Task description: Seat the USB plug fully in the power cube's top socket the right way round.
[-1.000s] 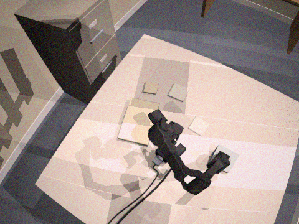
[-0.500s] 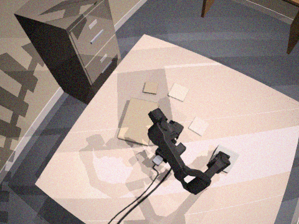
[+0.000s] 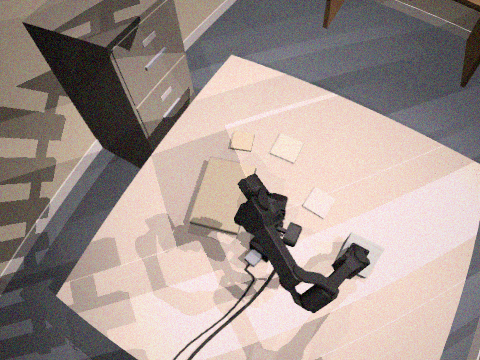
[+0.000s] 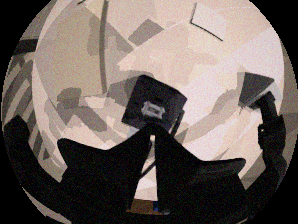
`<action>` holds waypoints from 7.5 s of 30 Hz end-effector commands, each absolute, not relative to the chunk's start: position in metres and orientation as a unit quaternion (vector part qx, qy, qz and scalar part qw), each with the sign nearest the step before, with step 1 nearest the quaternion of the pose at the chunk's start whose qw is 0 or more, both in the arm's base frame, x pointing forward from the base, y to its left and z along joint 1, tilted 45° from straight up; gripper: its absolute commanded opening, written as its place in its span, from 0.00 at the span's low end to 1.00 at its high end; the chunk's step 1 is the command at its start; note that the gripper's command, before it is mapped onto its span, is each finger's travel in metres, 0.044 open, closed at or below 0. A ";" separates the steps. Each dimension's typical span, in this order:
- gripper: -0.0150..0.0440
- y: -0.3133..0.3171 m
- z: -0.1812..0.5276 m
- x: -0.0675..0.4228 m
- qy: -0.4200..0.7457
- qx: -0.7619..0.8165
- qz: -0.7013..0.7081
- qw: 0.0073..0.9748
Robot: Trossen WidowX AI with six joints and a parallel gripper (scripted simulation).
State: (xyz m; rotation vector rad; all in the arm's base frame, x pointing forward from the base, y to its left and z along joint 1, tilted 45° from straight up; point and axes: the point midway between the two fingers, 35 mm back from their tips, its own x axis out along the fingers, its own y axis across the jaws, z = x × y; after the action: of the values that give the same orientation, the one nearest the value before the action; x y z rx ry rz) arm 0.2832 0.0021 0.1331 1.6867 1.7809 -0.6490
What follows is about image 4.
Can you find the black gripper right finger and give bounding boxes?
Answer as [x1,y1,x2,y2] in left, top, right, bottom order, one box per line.
[154,125,246,213]

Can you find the grey usb socket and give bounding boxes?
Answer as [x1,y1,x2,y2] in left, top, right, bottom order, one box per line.
[141,101,165,119]

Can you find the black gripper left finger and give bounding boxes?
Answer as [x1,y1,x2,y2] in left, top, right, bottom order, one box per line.
[57,123,152,210]

